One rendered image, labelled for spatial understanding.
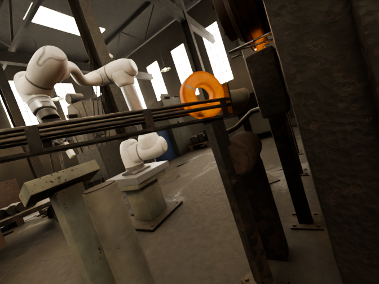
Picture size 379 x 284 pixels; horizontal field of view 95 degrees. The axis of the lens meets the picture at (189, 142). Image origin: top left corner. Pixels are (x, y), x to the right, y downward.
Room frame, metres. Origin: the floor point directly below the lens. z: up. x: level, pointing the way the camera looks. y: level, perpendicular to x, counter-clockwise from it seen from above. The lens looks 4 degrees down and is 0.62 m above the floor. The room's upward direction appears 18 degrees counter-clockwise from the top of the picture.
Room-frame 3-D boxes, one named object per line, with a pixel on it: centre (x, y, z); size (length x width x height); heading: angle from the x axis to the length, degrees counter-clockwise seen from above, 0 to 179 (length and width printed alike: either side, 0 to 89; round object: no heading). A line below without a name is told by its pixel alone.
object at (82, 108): (5.73, 2.79, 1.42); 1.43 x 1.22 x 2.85; 63
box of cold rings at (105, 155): (3.96, 1.65, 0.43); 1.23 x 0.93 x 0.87; 146
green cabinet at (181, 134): (4.77, 0.32, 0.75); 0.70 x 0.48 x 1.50; 148
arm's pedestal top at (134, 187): (1.46, 0.50, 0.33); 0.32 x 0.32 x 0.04; 57
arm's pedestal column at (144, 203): (1.46, 0.50, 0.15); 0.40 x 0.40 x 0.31; 57
